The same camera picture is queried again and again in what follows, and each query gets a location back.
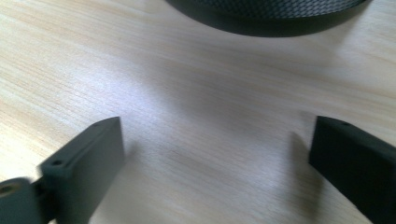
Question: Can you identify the black round textured tray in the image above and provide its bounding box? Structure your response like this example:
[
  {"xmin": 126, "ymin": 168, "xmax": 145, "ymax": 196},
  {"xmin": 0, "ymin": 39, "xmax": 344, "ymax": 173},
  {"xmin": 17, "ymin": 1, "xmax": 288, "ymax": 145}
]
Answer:
[{"xmin": 163, "ymin": 0, "xmax": 375, "ymax": 38}]

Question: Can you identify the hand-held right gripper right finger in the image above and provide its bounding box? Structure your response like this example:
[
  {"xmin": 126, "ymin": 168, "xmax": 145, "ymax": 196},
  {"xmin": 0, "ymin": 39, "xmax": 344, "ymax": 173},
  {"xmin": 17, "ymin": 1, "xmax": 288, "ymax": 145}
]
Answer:
[{"xmin": 307, "ymin": 115, "xmax": 396, "ymax": 224}]

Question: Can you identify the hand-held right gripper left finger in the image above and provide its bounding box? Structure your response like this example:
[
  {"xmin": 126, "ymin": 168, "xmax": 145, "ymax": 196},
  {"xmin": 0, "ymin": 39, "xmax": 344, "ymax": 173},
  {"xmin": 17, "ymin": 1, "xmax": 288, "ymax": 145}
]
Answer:
[{"xmin": 38, "ymin": 116, "xmax": 126, "ymax": 224}]

